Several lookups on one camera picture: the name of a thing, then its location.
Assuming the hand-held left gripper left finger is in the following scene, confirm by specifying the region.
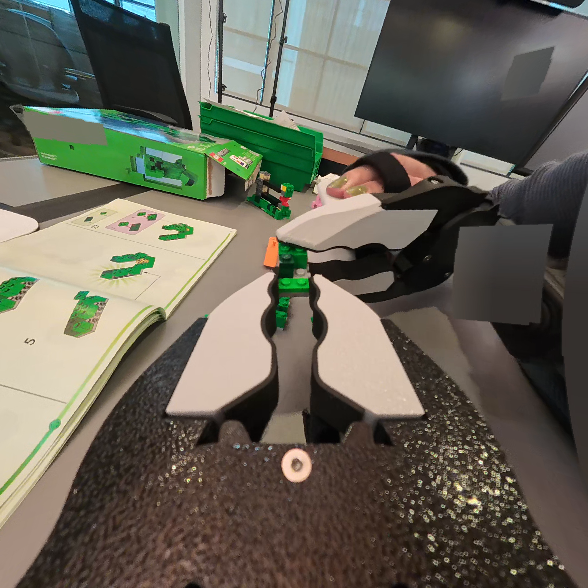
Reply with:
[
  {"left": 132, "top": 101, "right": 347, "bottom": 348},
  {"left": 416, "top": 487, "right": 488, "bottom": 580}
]
[{"left": 164, "top": 273, "right": 281, "bottom": 421}]

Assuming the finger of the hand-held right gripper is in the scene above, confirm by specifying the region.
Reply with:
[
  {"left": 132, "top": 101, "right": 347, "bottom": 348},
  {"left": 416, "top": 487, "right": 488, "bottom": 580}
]
[
  {"left": 275, "top": 190, "right": 440, "bottom": 252},
  {"left": 307, "top": 248, "right": 401, "bottom": 304}
]

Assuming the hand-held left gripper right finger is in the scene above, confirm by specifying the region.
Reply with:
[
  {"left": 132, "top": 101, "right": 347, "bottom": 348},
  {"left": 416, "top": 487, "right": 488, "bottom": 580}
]
[{"left": 310, "top": 273, "right": 425, "bottom": 421}]

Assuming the grey plate with green bricks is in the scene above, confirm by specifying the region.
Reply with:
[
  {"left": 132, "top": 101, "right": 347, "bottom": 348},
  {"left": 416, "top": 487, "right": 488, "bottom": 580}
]
[{"left": 276, "top": 243, "right": 314, "bottom": 295}]

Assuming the person's right forearm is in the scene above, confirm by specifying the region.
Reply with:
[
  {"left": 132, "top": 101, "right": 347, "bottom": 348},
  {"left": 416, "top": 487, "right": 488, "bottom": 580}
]
[{"left": 487, "top": 152, "right": 588, "bottom": 228}]

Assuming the grey desk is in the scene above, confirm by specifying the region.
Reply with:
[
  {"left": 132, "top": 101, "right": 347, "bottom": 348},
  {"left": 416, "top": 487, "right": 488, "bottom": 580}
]
[{"left": 0, "top": 156, "right": 570, "bottom": 543}]

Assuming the person's right hand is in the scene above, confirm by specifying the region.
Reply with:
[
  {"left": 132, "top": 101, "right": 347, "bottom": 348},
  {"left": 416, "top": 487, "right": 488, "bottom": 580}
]
[{"left": 327, "top": 153, "right": 435, "bottom": 200}]

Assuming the wood-edged table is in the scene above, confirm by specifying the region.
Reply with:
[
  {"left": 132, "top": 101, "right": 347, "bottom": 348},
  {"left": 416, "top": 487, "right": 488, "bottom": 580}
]
[{"left": 322, "top": 147, "right": 364, "bottom": 167}]

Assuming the green brick figure model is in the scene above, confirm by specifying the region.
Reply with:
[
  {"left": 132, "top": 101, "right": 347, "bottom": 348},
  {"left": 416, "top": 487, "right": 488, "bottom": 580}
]
[{"left": 246, "top": 171, "right": 295, "bottom": 221}]

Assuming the stack of green crates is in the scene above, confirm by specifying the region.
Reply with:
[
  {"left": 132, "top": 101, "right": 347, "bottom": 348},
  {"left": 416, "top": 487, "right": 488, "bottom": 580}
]
[{"left": 199, "top": 101, "right": 324, "bottom": 193}]

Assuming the black monitor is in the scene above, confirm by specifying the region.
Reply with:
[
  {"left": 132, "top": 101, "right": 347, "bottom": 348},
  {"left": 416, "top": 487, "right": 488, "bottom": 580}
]
[{"left": 355, "top": 0, "right": 588, "bottom": 167}]

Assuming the instruction booklet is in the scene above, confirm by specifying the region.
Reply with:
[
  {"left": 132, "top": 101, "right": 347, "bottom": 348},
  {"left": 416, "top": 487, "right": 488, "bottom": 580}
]
[{"left": 0, "top": 198, "right": 238, "bottom": 529}]

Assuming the black tripod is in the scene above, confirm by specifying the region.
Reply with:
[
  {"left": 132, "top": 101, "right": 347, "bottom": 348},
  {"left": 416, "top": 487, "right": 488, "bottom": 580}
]
[{"left": 215, "top": 0, "right": 291, "bottom": 119}]

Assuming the green toy box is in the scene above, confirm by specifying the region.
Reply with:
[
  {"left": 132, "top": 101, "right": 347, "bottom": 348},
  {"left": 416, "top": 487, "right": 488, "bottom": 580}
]
[{"left": 11, "top": 105, "right": 264, "bottom": 201}]

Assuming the black office chair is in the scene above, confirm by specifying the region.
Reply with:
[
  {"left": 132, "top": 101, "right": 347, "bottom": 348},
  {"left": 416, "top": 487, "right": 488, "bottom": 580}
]
[{"left": 69, "top": 0, "right": 194, "bottom": 131}]

